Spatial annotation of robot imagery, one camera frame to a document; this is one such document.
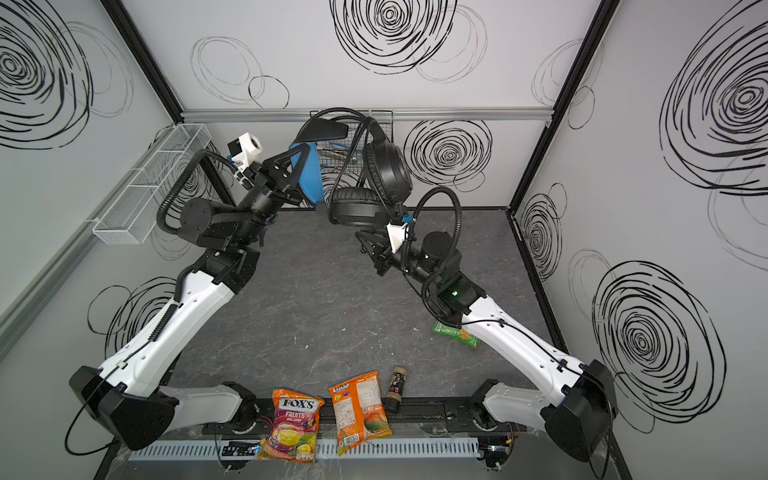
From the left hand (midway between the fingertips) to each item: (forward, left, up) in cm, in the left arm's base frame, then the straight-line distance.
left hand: (306, 153), depth 46 cm
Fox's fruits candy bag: (-31, +8, -53) cm, 62 cm away
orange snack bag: (-27, -7, -56) cm, 62 cm away
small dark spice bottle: (-22, -16, -56) cm, 62 cm away
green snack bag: (-6, -33, -56) cm, 65 cm away
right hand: (+1, -6, -20) cm, 21 cm away
